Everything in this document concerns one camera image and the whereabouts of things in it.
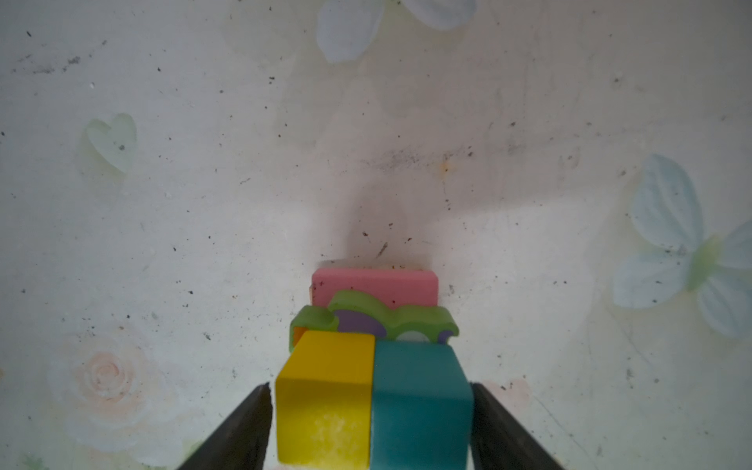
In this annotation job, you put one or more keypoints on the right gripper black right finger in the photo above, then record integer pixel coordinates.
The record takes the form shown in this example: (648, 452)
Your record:
(499, 442)

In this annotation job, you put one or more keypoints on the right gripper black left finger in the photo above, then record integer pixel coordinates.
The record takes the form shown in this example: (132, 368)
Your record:
(241, 441)

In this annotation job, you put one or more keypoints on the teal cube block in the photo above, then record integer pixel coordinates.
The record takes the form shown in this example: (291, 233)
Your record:
(422, 408)

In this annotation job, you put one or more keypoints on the yellow cube block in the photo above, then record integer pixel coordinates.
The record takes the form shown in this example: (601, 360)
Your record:
(323, 398)

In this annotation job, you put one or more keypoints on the green owl toy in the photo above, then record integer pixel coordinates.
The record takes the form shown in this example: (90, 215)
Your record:
(352, 311)

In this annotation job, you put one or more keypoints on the pink rectangular block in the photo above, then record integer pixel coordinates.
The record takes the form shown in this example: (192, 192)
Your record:
(393, 287)

